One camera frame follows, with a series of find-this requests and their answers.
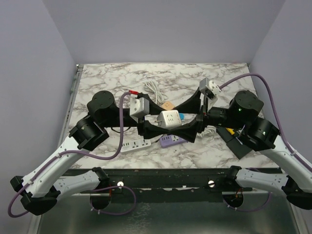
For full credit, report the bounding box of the white power cord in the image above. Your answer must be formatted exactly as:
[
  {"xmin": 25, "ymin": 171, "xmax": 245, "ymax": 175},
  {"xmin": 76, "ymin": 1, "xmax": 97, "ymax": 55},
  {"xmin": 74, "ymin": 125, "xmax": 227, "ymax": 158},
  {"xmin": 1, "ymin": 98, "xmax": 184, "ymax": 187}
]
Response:
[{"xmin": 143, "ymin": 81, "xmax": 170, "ymax": 104}]

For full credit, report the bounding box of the black flat pad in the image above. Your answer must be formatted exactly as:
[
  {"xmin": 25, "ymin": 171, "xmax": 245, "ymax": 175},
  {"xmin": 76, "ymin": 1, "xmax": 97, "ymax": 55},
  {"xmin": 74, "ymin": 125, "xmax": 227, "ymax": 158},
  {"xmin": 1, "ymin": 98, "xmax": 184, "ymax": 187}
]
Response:
[{"xmin": 216, "ymin": 127, "xmax": 252, "ymax": 159}]

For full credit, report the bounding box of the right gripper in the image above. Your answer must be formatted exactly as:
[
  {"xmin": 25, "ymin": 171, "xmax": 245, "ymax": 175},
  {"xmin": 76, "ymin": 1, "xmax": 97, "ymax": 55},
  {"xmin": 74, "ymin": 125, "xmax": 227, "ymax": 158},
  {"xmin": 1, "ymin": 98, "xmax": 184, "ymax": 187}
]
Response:
[{"xmin": 169, "ymin": 87, "xmax": 246, "ymax": 143}]

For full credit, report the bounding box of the white cube socket adapter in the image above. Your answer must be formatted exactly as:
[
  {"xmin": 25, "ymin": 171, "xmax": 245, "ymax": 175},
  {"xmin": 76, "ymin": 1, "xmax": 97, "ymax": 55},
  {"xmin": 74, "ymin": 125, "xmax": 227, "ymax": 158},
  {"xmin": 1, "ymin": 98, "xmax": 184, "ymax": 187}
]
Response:
[{"xmin": 156, "ymin": 110, "xmax": 182, "ymax": 129}]

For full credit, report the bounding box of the beige cube socket adapter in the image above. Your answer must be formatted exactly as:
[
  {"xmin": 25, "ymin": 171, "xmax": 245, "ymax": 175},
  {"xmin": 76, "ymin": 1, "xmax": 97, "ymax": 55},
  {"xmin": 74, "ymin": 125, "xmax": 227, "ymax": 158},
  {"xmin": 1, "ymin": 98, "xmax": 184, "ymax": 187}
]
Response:
[{"xmin": 161, "ymin": 101, "xmax": 175, "ymax": 111}]

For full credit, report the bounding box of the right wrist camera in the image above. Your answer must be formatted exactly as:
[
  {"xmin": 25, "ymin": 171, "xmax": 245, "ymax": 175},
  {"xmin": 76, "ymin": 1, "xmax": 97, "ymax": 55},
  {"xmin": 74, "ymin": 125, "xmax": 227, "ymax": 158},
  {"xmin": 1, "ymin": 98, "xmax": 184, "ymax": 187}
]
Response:
[{"xmin": 199, "ymin": 78, "xmax": 221, "ymax": 99}]

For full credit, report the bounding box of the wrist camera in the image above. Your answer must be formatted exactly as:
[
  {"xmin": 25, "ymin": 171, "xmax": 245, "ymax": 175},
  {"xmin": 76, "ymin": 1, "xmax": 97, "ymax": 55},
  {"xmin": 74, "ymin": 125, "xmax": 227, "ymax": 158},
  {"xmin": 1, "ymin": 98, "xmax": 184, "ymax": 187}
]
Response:
[
  {"xmin": 130, "ymin": 97, "xmax": 150, "ymax": 121},
  {"xmin": 199, "ymin": 78, "xmax": 221, "ymax": 99}
]

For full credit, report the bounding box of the blue charger plug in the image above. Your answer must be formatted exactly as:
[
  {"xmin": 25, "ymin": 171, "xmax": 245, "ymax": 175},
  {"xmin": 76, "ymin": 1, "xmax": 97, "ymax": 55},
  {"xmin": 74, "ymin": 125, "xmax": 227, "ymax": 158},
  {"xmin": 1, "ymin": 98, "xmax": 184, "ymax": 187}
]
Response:
[{"xmin": 179, "ymin": 113, "xmax": 185, "ymax": 120}]

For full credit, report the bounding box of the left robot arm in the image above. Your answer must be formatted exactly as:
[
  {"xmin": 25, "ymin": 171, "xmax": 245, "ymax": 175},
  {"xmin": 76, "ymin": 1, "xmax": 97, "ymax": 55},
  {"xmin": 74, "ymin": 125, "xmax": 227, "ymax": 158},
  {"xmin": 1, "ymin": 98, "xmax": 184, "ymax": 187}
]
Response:
[{"xmin": 8, "ymin": 90, "xmax": 138, "ymax": 218}]

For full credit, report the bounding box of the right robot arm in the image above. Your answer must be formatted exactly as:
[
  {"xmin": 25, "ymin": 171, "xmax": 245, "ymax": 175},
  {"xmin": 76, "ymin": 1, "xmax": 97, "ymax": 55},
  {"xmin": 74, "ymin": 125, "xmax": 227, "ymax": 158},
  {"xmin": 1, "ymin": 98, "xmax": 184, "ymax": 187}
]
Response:
[{"xmin": 169, "ymin": 85, "xmax": 312, "ymax": 210}]

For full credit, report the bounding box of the white power strip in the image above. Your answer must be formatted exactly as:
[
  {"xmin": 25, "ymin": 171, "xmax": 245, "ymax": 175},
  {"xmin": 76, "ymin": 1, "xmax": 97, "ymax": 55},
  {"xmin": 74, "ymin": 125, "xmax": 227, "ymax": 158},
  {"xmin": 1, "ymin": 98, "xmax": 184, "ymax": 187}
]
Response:
[{"xmin": 120, "ymin": 139, "xmax": 152, "ymax": 153}]

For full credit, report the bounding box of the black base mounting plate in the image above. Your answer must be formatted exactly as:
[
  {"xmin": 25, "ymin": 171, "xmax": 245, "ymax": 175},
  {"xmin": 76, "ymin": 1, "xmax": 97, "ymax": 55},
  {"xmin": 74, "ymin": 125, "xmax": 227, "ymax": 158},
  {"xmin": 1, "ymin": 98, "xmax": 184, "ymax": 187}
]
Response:
[{"xmin": 80, "ymin": 165, "xmax": 253, "ymax": 204}]

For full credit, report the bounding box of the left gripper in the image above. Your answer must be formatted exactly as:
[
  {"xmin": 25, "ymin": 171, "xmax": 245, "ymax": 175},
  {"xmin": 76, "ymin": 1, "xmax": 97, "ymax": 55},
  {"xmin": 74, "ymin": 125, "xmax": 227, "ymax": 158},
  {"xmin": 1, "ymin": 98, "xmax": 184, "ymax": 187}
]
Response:
[{"xmin": 103, "ymin": 95, "xmax": 171, "ymax": 138}]

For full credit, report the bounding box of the yellow marker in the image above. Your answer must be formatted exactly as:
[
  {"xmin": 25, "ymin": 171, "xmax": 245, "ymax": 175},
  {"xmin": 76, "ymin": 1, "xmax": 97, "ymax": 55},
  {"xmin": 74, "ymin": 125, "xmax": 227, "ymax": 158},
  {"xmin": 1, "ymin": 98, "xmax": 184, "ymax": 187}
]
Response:
[{"xmin": 226, "ymin": 128, "xmax": 236, "ymax": 136}]

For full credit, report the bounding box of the aluminium frame rail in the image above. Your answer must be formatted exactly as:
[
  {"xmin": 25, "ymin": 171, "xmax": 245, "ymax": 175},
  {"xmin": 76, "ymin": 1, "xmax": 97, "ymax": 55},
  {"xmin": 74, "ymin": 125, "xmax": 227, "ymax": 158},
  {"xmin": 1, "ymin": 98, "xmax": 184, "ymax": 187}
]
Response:
[{"xmin": 57, "ymin": 64, "xmax": 84, "ymax": 148}]

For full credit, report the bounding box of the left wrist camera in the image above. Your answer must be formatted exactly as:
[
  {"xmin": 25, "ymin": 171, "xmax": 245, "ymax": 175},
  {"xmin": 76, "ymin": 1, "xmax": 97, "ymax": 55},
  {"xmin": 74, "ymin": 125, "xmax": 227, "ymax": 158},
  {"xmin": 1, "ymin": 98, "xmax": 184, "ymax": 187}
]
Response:
[{"xmin": 130, "ymin": 97, "xmax": 150, "ymax": 121}]

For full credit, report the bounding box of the purple strip white cord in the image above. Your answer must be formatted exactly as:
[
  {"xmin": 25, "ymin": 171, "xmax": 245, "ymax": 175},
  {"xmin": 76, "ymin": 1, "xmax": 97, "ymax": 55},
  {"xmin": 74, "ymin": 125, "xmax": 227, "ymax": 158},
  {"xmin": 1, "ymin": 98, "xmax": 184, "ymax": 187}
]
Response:
[{"xmin": 196, "ymin": 126, "xmax": 217, "ymax": 137}]

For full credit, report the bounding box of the purple power strip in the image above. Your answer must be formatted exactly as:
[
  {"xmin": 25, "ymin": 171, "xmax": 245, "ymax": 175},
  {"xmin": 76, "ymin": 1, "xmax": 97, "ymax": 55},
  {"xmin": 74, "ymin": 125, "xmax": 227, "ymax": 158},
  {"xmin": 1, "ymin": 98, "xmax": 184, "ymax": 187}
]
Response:
[{"xmin": 159, "ymin": 135, "xmax": 187, "ymax": 149}]

